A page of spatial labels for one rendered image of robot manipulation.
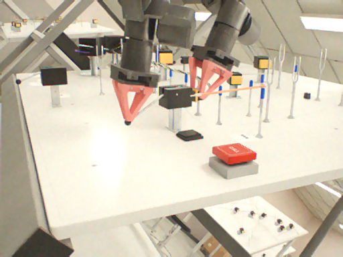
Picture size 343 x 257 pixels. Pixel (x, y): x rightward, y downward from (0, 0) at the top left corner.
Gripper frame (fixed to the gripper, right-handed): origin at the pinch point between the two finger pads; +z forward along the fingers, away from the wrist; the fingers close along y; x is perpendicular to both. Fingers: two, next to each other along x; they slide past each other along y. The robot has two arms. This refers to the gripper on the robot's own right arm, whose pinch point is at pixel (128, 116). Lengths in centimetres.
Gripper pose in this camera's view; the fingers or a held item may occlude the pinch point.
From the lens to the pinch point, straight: 72.5
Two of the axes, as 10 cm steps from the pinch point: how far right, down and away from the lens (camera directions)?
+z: -1.6, 9.6, 2.3
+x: -8.8, -0.3, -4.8
